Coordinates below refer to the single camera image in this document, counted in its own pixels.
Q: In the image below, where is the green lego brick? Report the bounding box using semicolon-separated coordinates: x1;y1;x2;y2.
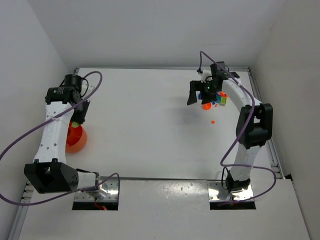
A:
219;97;227;106

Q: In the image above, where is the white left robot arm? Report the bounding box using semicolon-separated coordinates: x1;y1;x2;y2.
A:
24;74;100;195

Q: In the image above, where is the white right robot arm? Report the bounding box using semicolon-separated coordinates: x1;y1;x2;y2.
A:
187;61;273;193

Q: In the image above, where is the orange small cup container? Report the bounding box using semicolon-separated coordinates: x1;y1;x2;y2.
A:
220;91;228;98

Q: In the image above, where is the orange round lego piece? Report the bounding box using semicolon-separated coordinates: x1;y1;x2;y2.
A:
202;102;212;111

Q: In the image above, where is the orange divided round container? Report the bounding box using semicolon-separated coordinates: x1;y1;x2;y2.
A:
65;121;88;154

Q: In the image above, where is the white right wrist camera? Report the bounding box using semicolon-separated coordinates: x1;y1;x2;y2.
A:
200;70;212;83

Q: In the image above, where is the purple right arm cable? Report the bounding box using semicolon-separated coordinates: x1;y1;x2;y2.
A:
199;50;277;202

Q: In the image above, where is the aluminium frame rail right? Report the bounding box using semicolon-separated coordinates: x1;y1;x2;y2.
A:
248;68;285;179

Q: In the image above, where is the aluminium frame rail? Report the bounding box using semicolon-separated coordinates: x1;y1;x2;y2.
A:
248;68;285;179
8;74;83;240

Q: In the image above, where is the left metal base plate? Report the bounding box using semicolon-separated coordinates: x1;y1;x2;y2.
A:
73;177;119;204

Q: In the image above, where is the metal base plate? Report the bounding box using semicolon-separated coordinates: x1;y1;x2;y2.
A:
207;180;254;203
73;177;119;204

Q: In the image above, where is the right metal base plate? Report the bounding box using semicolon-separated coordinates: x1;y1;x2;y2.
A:
207;180;254;203

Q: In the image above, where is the aluminium frame rail left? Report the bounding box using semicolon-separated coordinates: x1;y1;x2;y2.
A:
8;74;83;240

